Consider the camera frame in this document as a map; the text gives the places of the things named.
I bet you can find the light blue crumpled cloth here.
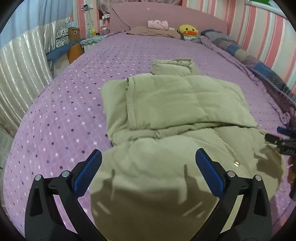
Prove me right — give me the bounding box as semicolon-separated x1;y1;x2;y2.
80;35;107;46

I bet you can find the pink padded headboard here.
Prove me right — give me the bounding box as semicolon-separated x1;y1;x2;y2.
109;2;227;34

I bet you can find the khaki padded jacket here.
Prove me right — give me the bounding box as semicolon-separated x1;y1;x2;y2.
90;59;285;240

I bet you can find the purple blue patchwork quilt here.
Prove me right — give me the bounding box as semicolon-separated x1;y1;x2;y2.
181;29;295;128

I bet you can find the blue cloth on chair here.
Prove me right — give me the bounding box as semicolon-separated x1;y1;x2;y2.
46;39;84;62

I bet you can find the purple dotted bed sheet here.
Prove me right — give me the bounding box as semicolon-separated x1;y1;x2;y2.
3;33;282;233

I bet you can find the brown cardboard box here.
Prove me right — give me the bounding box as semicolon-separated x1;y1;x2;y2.
68;27;81;42

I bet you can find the pink folded garment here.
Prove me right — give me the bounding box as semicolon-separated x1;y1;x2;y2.
147;20;169;31

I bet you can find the silver striped curtain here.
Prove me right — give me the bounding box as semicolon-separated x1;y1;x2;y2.
1;18;69;132

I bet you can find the mauve flat pillow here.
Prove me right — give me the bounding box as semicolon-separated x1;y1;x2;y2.
127;26;181;39

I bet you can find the yellow duck plush toy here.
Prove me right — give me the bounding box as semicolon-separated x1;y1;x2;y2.
178;24;199;40

